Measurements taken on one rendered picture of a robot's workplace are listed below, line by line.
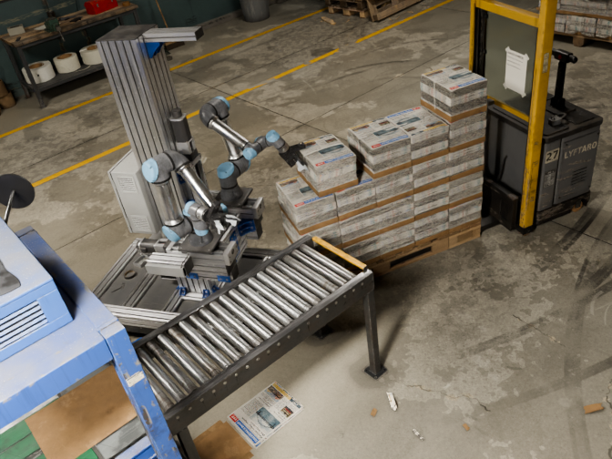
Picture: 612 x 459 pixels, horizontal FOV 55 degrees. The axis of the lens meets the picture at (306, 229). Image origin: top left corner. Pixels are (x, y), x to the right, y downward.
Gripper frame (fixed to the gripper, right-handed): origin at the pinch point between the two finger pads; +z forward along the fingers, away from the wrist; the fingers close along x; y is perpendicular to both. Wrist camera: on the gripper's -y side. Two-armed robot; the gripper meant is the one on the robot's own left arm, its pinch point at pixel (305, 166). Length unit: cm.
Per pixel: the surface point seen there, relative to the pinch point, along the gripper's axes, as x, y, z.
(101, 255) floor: -130, 181, 10
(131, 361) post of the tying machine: 160, 90, -99
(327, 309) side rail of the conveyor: 109, 42, 0
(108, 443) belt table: 138, 142, -60
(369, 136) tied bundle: 0.8, -44.6, 17.7
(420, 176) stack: 18, -53, 60
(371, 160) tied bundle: 15.9, -33.6, 22.1
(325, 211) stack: 18.7, 10.9, 24.8
